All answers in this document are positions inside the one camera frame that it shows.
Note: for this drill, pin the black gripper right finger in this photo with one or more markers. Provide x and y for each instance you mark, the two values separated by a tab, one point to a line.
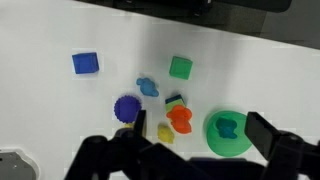
261	133

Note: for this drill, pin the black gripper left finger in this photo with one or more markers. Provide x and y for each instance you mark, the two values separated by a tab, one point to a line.
140	123

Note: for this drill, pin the orange toy figure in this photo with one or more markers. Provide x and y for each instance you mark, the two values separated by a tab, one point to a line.
180	117

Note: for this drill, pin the yellow spiky toy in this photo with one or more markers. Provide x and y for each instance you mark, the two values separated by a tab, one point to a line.
128	125

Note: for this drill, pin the yellow toy figure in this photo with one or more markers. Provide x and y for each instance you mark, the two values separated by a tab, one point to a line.
165	134

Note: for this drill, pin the green plastic bowl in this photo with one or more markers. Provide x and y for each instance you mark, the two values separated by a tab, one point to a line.
223	146

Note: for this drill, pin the teal toy in bowl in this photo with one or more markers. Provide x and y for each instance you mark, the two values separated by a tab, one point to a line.
226	128

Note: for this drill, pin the light blue toy figure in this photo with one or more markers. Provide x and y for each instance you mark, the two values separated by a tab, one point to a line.
147	87

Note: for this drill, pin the purple spiky ball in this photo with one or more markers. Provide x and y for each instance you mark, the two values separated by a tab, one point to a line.
126	108

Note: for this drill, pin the lime green cube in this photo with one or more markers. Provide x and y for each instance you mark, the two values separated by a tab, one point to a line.
169	106

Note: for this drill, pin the blue cube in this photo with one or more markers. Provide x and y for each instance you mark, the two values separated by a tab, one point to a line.
85	63

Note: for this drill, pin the grey metal plate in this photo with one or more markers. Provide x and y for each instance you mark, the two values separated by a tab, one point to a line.
16	165

